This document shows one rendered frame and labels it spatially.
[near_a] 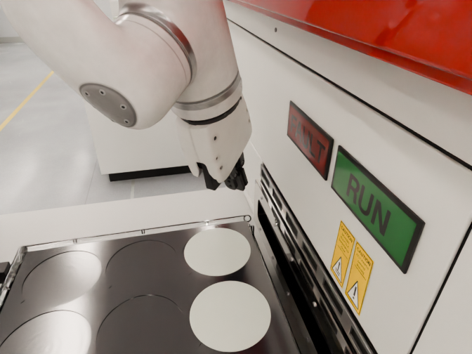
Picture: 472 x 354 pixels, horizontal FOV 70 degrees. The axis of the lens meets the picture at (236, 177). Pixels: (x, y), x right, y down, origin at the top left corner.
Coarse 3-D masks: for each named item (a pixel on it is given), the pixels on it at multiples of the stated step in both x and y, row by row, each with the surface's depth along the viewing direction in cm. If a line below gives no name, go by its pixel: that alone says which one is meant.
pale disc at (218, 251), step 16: (192, 240) 53; (208, 240) 53; (224, 240) 53; (240, 240) 53; (192, 256) 50; (208, 256) 50; (224, 256) 50; (240, 256) 50; (208, 272) 48; (224, 272) 48
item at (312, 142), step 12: (300, 120) 40; (288, 132) 44; (300, 132) 40; (312, 132) 37; (300, 144) 41; (312, 144) 37; (324, 144) 34; (312, 156) 38; (324, 156) 35; (324, 168) 35
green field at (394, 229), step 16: (336, 176) 33; (352, 176) 30; (352, 192) 30; (368, 192) 28; (352, 208) 30; (368, 208) 28; (384, 208) 26; (368, 224) 28; (384, 224) 26; (400, 224) 24; (416, 224) 22; (384, 240) 26; (400, 240) 24; (400, 256) 24
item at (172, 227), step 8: (232, 216) 58; (240, 216) 58; (248, 216) 58; (176, 224) 56; (184, 224) 56; (192, 224) 56; (200, 224) 56; (208, 224) 57; (216, 224) 57; (120, 232) 54; (128, 232) 54; (136, 232) 54; (144, 232) 55; (152, 232) 55; (64, 240) 53; (80, 240) 53; (88, 240) 53; (96, 240) 53; (104, 240) 54; (24, 248) 51; (32, 248) 52; (40, 248) 52; (48, 248) 52
